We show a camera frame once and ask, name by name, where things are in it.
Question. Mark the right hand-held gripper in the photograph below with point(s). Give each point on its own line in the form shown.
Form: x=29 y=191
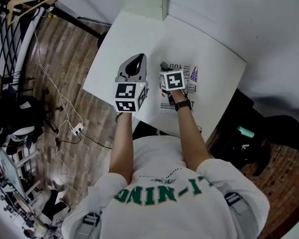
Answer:
x=173 y=81

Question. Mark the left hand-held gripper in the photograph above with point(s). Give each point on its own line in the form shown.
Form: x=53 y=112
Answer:
x=125 y=93

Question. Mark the printed flag cover book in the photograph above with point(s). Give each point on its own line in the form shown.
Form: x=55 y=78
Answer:
x=192 y=88

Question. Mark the person's left forearm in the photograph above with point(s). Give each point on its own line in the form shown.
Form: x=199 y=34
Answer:
x=122 y=148

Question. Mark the person's right forearm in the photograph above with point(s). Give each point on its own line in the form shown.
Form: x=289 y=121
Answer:
x=189 y=138

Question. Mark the black wristwatch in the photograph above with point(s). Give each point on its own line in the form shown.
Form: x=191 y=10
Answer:
x=183 y=105

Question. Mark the white table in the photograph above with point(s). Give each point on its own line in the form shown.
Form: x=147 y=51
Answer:
x=129 y=41

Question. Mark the white power strip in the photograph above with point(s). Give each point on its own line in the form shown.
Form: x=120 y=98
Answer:
x=77 y=129

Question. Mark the teal bottle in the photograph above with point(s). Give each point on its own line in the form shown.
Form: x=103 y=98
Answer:
x=245 y=131

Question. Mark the black coat stand pole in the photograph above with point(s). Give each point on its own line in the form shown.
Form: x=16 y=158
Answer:
x=74 y=21

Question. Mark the black backpack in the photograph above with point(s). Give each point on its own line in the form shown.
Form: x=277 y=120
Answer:
x=234 y=146

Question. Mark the yellow and black tape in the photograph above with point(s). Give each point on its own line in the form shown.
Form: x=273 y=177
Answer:
x=52 y=15

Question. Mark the black office chair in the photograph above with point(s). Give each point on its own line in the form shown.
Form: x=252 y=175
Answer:
x=15 y=113

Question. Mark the black metal railing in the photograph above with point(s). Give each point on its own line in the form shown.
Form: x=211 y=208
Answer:
x=5 y=37

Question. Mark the white t-shirt with green print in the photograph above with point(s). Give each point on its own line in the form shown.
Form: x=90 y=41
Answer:
x=164 y=220

